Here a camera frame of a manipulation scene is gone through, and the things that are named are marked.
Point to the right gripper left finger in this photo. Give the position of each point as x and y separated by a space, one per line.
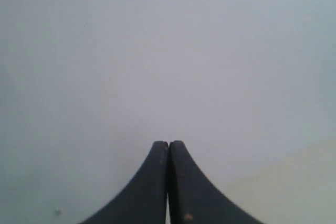
144 198

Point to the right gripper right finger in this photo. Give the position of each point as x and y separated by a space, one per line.
192 196

